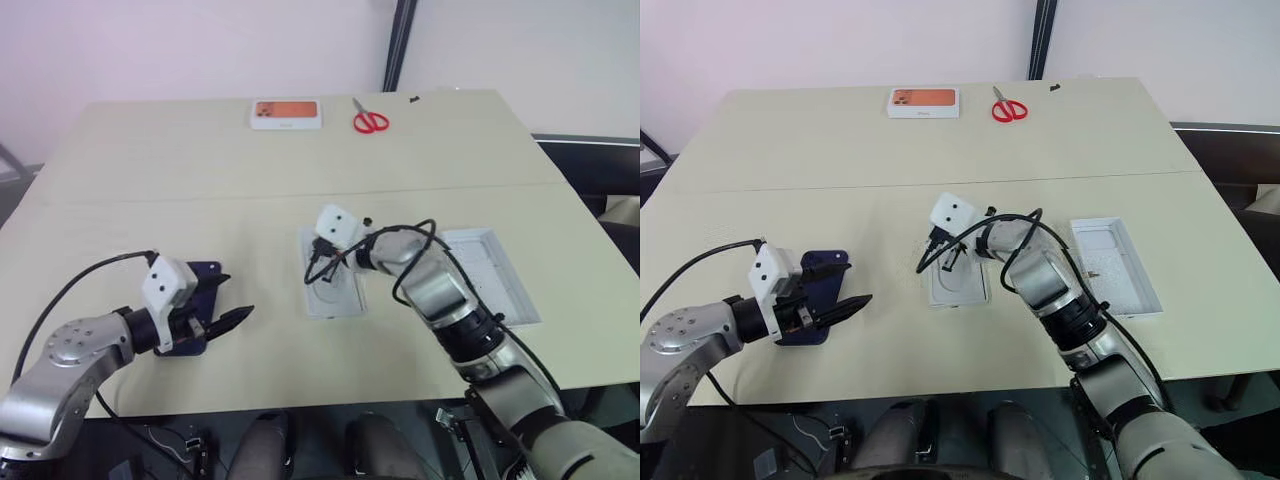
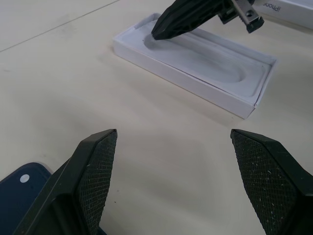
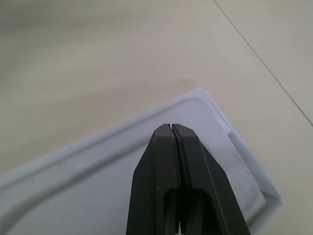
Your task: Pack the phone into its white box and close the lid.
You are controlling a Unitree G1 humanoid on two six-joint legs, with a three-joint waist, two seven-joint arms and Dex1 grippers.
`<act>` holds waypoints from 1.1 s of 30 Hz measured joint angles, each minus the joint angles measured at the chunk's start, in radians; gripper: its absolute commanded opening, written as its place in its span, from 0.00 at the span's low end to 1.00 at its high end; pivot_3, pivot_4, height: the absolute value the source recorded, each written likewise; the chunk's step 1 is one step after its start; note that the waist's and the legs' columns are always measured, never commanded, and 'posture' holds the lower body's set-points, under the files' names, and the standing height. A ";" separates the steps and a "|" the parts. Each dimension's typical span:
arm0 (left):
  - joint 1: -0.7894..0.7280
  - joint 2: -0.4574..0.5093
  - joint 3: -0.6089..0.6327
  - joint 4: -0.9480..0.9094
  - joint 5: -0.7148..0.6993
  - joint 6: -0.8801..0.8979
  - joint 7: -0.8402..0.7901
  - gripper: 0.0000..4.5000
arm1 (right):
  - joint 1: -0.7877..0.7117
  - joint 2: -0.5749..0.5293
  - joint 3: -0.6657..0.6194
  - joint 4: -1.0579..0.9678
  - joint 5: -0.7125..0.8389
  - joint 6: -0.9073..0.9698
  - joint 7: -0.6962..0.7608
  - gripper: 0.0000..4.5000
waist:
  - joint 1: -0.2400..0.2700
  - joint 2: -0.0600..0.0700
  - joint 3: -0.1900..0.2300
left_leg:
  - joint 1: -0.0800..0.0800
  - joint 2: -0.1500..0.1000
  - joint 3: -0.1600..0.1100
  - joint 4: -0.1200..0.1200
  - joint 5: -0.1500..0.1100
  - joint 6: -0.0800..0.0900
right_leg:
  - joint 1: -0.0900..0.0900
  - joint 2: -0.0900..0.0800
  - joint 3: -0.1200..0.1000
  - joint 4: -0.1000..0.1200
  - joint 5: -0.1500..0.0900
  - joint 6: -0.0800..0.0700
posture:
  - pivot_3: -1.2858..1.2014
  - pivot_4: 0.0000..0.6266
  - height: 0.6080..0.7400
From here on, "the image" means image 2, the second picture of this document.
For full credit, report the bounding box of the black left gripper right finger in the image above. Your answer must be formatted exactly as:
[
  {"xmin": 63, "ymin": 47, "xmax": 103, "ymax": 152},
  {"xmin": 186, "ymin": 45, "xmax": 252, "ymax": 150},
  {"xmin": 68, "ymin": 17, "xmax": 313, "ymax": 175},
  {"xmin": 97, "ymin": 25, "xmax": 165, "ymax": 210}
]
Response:
[{"xmin": 230, "ymin": 129, "xmax": 313, "ymax": 235}]

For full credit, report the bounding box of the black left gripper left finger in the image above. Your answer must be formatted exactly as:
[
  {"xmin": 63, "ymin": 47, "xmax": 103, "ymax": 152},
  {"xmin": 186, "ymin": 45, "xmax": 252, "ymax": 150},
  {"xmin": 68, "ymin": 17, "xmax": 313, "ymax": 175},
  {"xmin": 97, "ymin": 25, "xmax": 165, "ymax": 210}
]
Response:
[{"xmin": 12, "ymin": 128, "xmax": 118, "ymax": 235}]

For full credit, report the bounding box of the white phone box base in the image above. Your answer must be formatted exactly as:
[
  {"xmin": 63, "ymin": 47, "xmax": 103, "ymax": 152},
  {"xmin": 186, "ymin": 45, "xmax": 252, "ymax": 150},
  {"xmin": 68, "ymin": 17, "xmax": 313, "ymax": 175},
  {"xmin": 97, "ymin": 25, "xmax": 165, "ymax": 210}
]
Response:
[{"xmin": 112, "ymin": 12, "xmax": 278, "ymax": 120}]

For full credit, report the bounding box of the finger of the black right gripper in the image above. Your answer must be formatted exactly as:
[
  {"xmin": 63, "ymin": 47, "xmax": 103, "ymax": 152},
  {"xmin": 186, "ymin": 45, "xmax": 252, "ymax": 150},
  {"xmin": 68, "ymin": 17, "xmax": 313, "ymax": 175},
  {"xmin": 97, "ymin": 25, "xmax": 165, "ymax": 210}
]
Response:
[
  {"xmin": 154, "ymin": 0, "xmax": 224, "ymax": 41},
  {"xmin": 151, "ymin": 0, "xmax": 216, "ymax": 37}
]

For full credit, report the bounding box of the white iPhone box lid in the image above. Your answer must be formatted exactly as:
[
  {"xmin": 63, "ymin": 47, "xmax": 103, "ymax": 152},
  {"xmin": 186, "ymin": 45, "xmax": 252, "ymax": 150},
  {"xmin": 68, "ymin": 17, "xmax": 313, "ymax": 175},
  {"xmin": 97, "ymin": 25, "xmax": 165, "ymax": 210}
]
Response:
[{"xmin": 251, "ymin": 0, "xmax": 313, "ymax": 31}]

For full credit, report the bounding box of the dark blue smartphone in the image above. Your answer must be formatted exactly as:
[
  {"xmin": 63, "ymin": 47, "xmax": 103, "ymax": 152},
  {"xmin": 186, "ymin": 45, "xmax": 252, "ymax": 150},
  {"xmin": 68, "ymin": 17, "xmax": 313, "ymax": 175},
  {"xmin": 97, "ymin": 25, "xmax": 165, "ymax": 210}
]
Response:
[{"xmin": 0, "ymin": 161, "xmax": 106, "ymax": 235}]

